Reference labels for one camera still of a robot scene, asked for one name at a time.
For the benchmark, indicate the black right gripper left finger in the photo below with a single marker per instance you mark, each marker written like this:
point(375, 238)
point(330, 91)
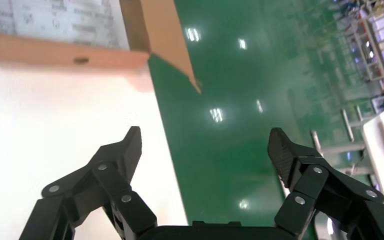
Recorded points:
point(82, 188)

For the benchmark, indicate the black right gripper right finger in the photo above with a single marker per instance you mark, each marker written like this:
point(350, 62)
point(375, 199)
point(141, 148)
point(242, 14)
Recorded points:
point(331, 188)

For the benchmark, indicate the brown cardboard box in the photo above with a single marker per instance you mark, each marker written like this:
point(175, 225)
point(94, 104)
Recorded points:
point(46, 53)

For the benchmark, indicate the white background desk top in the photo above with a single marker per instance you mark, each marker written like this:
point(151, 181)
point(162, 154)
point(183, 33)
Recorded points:
point(377, 149)

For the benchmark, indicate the metal storage shelf rack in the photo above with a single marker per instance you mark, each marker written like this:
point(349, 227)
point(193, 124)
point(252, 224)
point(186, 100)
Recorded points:
point(377, 39)

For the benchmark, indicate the white printed paper sheet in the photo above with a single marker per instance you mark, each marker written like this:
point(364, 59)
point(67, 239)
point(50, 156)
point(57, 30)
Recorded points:
point(62, 20)

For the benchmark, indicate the white desk leg frame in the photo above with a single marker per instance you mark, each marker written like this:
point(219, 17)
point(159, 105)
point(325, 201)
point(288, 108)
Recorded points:
point(347, 126)
point(316, 142)

